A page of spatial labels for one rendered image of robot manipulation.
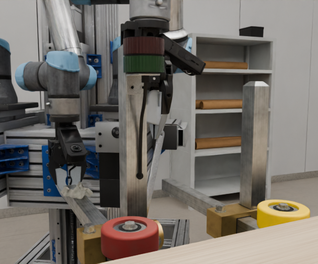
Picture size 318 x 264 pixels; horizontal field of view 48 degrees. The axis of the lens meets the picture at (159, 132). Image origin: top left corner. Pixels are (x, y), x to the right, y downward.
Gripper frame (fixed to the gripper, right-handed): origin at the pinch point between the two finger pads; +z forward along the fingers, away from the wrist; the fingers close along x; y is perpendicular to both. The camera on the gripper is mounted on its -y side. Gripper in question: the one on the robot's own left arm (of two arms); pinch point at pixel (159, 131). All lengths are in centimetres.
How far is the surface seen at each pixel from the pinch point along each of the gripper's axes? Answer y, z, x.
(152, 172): 2.0, 7.4, 1.6
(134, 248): 12.9, 12.4, 20.5
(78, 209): 13.6, 16.2, -8.6
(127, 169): 9.9, 4.6, 9.4
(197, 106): -144, 5, -221
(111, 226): 14.6, 10.9, 15.8
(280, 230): -6.6, 11.2, 25.6
